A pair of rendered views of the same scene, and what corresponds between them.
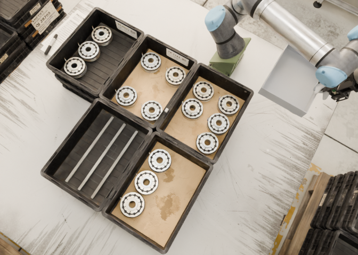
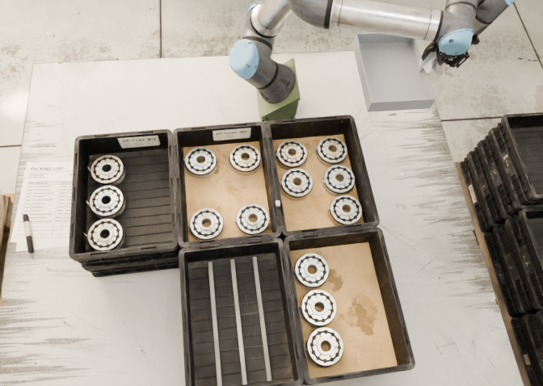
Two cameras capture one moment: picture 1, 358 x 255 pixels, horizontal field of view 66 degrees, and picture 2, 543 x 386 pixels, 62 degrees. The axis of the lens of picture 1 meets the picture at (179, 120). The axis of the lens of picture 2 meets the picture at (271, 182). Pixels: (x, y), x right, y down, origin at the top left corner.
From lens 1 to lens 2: 0.43 m
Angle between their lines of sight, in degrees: 16
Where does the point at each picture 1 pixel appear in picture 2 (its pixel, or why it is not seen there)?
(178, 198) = (366, 298)
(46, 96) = (82, 308)
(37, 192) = not seen: outside the picture
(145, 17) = (133, 113)
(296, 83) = (396, 75)
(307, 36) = (407, 14)
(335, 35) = not seen: hidden behind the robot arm
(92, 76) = (138, 231)
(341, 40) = not seen: hidden behind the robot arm
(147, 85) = (219, 192)
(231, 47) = (282, 82)
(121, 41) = (138, 161)
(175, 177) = (343, 276)
